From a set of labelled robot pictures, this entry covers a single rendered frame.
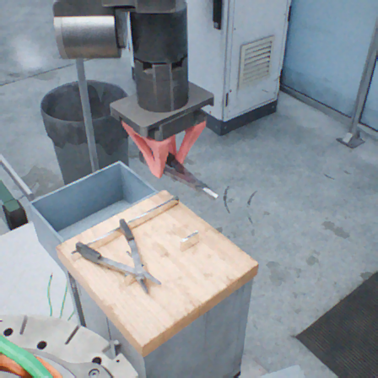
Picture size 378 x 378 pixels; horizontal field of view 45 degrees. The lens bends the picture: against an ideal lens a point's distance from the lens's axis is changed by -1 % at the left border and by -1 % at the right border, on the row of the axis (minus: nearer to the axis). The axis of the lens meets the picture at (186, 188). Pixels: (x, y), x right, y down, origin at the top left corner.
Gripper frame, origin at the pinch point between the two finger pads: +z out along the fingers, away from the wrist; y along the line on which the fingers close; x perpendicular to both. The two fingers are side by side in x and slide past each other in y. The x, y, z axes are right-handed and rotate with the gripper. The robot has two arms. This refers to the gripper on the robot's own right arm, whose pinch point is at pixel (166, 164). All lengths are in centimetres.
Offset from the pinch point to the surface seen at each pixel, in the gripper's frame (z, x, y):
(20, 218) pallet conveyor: 45, -55, 5
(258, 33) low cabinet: 62, -127, -163
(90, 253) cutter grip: 8.7, -1.3, 11.5
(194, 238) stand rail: 10.6, 3.9, -1.1
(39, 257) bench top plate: 40, -35, 9
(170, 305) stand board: 11.7, 9.5, 7.6
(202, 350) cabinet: 23.4, 11.3, 4.1
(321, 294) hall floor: 120, -17, -89
